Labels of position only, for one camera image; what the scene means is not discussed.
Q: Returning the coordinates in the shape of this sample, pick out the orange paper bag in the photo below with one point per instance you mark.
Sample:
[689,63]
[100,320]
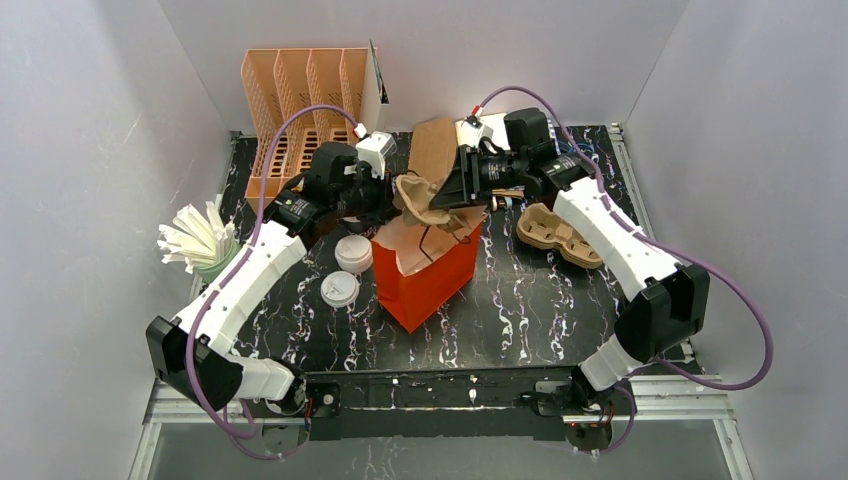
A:
[419,269]

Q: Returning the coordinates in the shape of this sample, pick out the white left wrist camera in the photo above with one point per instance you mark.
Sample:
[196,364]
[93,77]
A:
[374,150]

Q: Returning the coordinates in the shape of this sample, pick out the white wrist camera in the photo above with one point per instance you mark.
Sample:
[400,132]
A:
[471,131]
[374,150]

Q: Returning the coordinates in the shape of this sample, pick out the white lid stack upper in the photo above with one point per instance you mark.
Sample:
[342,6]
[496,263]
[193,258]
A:
[354,254]

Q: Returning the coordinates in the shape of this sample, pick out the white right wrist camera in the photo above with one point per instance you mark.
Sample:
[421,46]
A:
[471,131]

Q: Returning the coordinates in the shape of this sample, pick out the pink desk organizer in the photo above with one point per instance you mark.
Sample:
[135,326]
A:
[280,82]

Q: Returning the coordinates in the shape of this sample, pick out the white wrapped straws bundle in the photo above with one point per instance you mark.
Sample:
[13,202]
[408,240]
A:
[195,237]

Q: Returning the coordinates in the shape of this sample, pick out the green paper cup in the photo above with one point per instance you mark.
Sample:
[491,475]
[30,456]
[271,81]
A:
[209,273]

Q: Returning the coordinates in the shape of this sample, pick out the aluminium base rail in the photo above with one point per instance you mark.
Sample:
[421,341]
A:
[657,397]

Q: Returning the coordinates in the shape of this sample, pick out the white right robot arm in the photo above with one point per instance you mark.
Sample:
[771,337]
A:
[665,299]

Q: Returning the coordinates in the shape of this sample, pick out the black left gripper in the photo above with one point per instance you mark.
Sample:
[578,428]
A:
[382,196]

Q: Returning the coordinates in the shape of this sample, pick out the cream paper bag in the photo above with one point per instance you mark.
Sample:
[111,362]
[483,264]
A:
[501,137]

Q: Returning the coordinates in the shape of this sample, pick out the single brown pulp cup carrier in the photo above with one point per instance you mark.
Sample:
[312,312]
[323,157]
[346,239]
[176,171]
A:
[413,195]

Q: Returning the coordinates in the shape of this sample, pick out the blue rubber bands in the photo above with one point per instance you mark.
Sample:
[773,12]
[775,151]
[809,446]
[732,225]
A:
[587,149]

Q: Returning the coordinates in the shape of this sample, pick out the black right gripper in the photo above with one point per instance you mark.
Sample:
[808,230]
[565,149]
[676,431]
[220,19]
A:
[470,177]

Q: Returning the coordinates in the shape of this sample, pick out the blue checkered paper bag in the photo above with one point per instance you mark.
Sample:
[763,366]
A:
[557,135]

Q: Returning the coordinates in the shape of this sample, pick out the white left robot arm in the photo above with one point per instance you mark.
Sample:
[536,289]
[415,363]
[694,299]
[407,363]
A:
[191,351]

